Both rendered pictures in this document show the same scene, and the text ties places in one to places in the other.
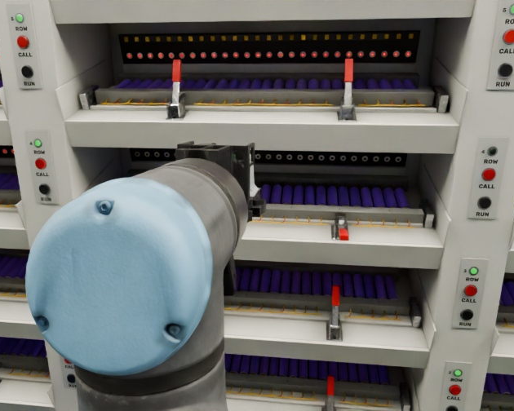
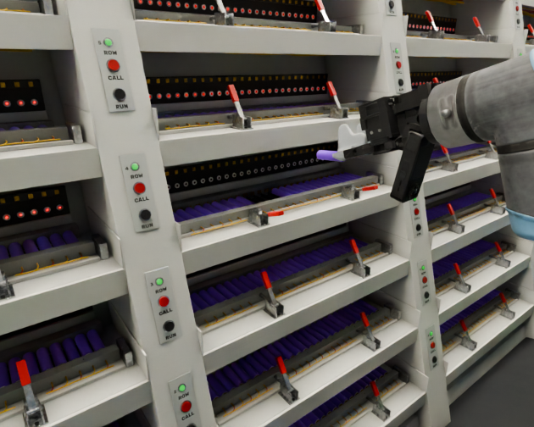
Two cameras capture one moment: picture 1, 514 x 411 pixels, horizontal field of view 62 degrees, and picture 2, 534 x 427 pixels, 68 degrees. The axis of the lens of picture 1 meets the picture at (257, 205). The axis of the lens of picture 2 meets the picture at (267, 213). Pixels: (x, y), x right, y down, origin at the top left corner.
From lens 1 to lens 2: 0.64 m
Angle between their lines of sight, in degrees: 41
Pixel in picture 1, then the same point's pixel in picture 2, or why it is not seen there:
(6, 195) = (56, 252)
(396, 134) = not seen: hidden behind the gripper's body
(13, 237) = (106, 285)
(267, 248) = (321, 219)
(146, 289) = not seen: outside the picture
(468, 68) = (387, 81)
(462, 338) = (419, 244)
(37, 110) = (130, 133)
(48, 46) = (138, 69)
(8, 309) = (88, 393)
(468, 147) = not seen: hidden behind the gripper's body
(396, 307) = (375, 246)
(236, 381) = (303, 358)
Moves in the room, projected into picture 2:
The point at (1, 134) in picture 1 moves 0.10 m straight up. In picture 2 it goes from (85, 165) to (69, 97)
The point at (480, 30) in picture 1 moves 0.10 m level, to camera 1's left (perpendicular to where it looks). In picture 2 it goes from (387, 61) to (364, 59)
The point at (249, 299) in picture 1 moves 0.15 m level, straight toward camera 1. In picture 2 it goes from (298, 278) to (353, 285)
